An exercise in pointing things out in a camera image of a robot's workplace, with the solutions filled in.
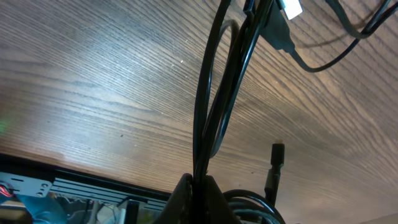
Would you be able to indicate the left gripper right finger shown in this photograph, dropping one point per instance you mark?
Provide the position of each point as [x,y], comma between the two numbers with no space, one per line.
[217,210]

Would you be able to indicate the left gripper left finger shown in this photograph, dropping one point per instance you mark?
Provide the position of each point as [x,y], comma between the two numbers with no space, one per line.
[178,207]

